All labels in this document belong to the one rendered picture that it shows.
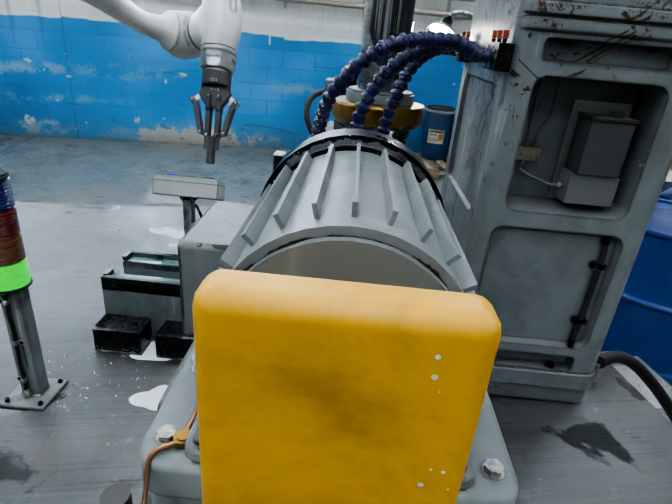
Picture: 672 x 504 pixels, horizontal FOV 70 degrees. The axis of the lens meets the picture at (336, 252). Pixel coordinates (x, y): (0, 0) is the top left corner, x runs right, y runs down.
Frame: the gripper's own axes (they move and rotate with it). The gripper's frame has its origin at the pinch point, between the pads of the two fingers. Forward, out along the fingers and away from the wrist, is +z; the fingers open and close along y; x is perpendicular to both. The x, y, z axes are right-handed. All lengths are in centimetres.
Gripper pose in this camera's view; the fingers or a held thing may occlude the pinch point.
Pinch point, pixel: (211, 150)
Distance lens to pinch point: 133.8
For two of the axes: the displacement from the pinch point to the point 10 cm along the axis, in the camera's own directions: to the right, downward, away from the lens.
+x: 0.2, -0.6, 10.0
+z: -1.0, 9.9, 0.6
